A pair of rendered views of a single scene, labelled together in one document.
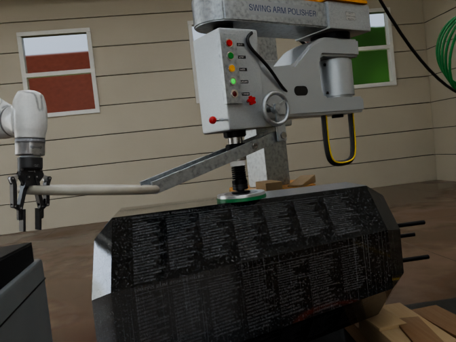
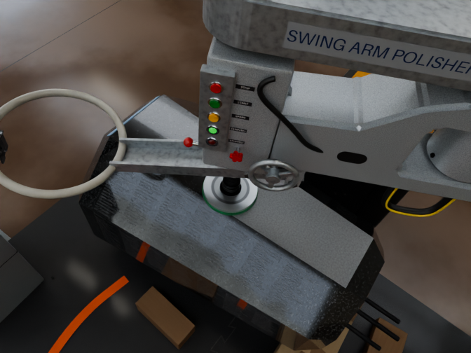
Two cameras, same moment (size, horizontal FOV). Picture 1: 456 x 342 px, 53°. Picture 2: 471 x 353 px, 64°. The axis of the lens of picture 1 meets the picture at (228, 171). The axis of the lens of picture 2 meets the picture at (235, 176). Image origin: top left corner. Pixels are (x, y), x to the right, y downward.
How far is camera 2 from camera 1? 1.78 m
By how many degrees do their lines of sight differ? 59
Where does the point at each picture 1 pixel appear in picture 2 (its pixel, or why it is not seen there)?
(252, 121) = (239, 166)
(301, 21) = (421, 76)
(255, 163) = not seen: hidden behind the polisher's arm
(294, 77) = (347, 142)
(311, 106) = (362, 175)
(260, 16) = (310, 54)
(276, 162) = not seen: hidden behind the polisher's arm
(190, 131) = not seen: outside the picture
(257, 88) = (261, 141)
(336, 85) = (451, 161)
